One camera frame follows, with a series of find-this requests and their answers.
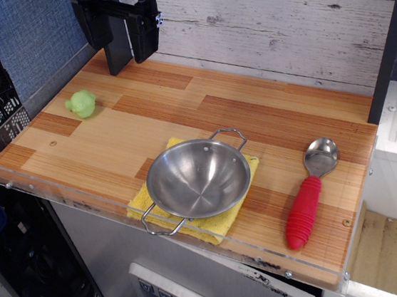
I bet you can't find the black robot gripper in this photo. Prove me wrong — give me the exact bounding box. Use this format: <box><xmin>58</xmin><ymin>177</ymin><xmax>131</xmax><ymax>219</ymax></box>
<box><xmin>71</xmin><ymin>0</ymin><xmax>160</xmax><ymax>63</ymax></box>

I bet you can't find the steel bowl with wire handles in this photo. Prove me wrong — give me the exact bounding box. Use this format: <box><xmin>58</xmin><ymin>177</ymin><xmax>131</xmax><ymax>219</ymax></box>
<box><xmin>141</xmin><ymin>128</ymin><xmax>252</xmax><ymax>236</ymax></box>

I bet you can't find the green toy figure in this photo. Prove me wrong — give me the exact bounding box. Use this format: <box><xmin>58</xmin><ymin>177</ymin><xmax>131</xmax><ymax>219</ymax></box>
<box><xmin>65</xmin><ymin>90</ymin><xmax>96</xmax><ymax>119</ymax></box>

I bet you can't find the clear acrylic table guard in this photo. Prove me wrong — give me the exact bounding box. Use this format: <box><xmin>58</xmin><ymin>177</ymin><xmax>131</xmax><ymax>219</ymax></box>
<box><xmin>0</xmin><ymin>51</ymin><xmax>376</xmax><ymax>291</ymax></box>

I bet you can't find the yellow folded cloth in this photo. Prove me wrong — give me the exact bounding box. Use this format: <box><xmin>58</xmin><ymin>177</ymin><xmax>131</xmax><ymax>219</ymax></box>
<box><xmin>126</xmin><ymin>137</ymin><xmax>259</xmax><ymax>245</ymax></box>

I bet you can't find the stainless steel appliance below table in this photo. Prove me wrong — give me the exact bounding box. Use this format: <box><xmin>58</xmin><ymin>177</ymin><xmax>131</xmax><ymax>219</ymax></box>
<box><xmin>51</xmin><ymin>203</ymin><xmax>322</xmax><ymax>297</ymax></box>

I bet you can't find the dark grey left post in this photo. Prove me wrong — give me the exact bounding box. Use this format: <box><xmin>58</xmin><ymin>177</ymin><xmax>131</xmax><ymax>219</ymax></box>
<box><xmin>104</xmin><ymin>16</ymin><xmax>133</xmax><ymax>75</ymax></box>

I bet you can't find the dark grey post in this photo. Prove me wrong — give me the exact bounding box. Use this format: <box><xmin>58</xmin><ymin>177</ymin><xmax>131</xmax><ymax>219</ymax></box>
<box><xmin>368</xmin><ymin>0</ymin><xmax>397</xmax><ymax>125</ymax></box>
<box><xmin>104</xmin><ymin>16</ymin><xmax>133</xmax><ymax>75</ymax></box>

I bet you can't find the red handled metal spoon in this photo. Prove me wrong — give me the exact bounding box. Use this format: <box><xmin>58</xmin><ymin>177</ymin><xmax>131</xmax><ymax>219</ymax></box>
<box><xmin>285</xmin><ymin>137</ymin><xmax>339</xmax><ymax>250</ymax></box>

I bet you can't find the dark grey right post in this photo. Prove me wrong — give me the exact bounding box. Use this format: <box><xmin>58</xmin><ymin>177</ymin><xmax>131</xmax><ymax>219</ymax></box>
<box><xmin>368</xmin><ymin>0</ymin><xmax>397</xmax><ymax>125</ymax></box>

